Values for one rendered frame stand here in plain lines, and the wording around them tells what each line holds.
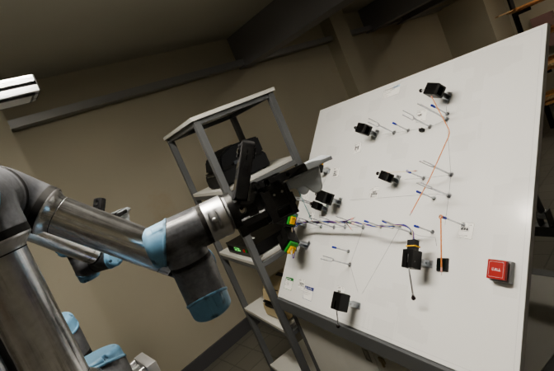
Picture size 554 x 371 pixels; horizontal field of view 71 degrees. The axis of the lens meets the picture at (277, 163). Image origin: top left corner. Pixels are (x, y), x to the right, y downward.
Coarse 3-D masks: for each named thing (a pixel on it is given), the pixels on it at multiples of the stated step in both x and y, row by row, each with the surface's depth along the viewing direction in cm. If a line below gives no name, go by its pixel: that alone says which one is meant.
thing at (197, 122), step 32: (256, 96) 204; (192, 128) 193; (288, 128) 212; (288, 160) 214; (192, 192) 239; (224, 192) 191; (224, 256) 238; (256, 256) 196; (288, 320) 201; (288, 352) 257
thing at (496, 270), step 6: (492, 264) 102; (498, 264) 101; (504, 264) 100; (492, 270) 102; (498, 270) 100; (504, 270) 99; (486, 276) 103; (492, 276) 101; (498, 276) 100; (504, 276) 99
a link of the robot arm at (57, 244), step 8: (32, 240) 119; (40, 240) 120; (48, 240) 121; (56, 240) 123; (64, 240) 125; (48, 248) 124; (56, 248) 124; (64, 248) 125; (72, 248) 127; (80, 248) 129; (88, 248) 131; (72, 256) 129; (80, 256) 130; (88, 256) 131; (96, 256) 133; (104, 256) 134; (112, 256) 136; (88, 264) 138; (96, 264) 134; (104, 264) 135; (112, 264) 135
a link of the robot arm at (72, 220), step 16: (32, 192) 71; (48, 192) 73; (32, 208) 70; (48, 208) 72; (64, 208) 73; (80, 208) 75; (32, 224) 71; (48, 224) 72; (64, 224) 73; (80, 224) 73; (96, 224) 74; (112, 224) 75; (128, 224) 77; (80, 240) 74; (96, 240) 74; (112, 240) 75; (128, 240) 75; (128, 256) 76; (144, 256) 76; (160, 272) 79
